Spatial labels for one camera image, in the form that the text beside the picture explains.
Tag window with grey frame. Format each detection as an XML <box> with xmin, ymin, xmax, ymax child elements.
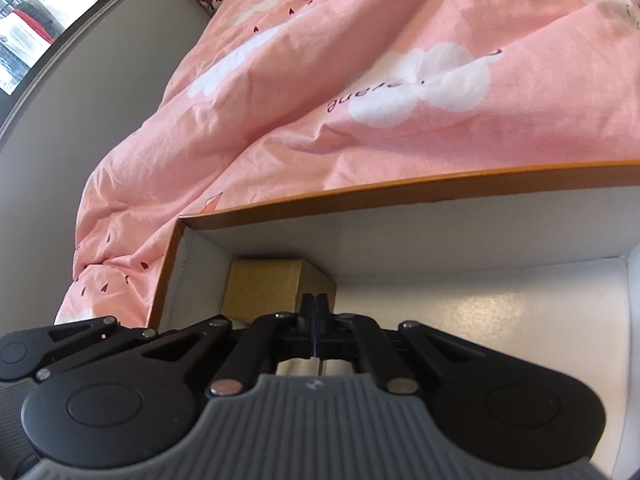
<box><xmin>0</xmin><ymin>0</ymin><xmax>141</xmax><ymax>142</ymax></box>

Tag pink printed duvet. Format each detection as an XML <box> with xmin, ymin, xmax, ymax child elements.
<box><xmin>54</xmin><ymin>0</ymin><xmax>640</xmax><ymax>326</ymax></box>

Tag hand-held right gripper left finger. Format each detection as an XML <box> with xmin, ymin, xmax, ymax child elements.
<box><xmin>142</xmin><ymin>293</ymin><xmax>317</xmax><ymax>397</ymax></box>

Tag orange cardboard box white inside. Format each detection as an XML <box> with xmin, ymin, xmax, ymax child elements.
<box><xmin>147</xmin><ymin>160</ymin><xmax>640</xmax><ymax>480</ymax></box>

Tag small brown cardboard box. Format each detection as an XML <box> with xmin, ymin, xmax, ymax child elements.
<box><xmin>221</xmin><ymin>258</ymin><xmax>337</xmax><ymax>327</ymax></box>

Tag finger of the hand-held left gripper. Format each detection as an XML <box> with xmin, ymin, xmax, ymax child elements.
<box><xmin>31</xmin><ymin>316</ymin><xmax>159</xmax><ymax>382</ymax></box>

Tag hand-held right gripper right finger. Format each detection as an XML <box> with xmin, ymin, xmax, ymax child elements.
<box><xmin>316</xmin><ymin>294</ymin><xmax>482</xmax><ymax>395</ymax></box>

